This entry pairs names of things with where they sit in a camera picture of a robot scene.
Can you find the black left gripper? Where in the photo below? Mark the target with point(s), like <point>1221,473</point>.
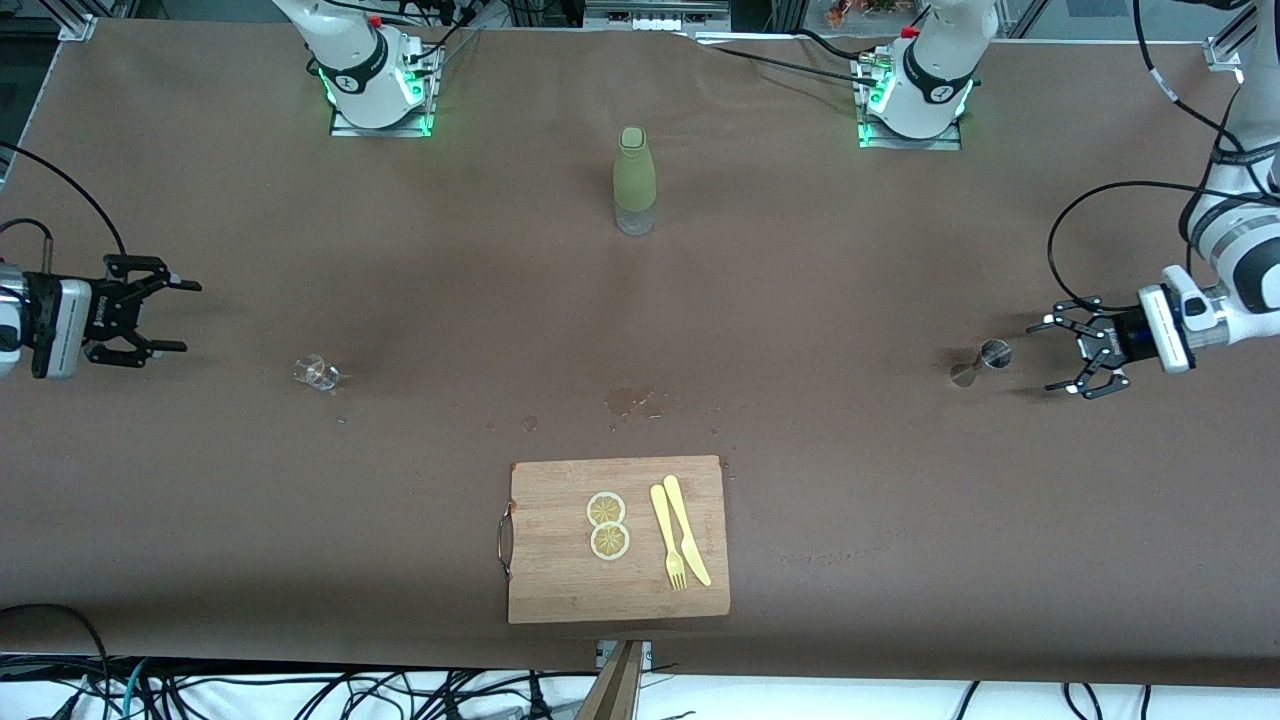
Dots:
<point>1123,341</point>

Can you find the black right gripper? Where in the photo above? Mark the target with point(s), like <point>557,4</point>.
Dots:
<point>101,315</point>

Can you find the steel jigger measuring cup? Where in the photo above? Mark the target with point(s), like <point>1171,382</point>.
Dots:
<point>985,360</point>

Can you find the clear glass cup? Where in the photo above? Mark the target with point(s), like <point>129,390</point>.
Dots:
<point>316,373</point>

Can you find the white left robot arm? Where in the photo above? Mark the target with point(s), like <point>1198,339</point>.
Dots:
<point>935,70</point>

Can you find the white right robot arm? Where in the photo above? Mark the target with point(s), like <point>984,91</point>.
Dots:
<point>350,55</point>

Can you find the brown table cover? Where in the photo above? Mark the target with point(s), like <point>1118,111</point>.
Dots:
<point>400,250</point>

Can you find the yellow plastic knife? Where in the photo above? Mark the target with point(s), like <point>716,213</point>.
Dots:
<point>685,525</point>

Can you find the yellow plastic fork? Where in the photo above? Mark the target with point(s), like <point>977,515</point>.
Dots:
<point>665,530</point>

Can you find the green sleeved glass bottle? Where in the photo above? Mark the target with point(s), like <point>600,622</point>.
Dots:
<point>635,175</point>

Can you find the lemon slice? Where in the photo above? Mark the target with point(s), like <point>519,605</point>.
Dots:
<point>606,509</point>
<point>610,542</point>

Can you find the wooden cutting board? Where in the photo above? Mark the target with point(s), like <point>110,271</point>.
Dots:
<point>615,585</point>

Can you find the wooden beam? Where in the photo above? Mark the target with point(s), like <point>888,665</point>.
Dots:
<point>615,695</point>

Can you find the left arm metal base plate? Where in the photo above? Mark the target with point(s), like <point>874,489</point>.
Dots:
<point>910,143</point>

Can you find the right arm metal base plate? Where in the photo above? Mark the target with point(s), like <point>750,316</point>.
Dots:
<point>345,130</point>

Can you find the aluminium frame corner profile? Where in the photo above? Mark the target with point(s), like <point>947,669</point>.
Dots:
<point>1225,50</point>
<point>78,20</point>

